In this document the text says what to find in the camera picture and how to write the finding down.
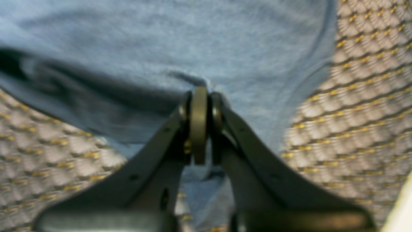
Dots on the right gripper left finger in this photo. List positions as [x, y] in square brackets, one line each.
[139, 197]

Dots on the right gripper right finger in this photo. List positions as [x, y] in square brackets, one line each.
[269, 195]

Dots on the blue T-shirt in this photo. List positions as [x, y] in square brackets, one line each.
[118, 68]

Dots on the fan-patterned tablecloth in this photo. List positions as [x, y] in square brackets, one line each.
[351, 136]

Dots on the beige furniture corner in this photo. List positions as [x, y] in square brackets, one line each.
[400, 218]

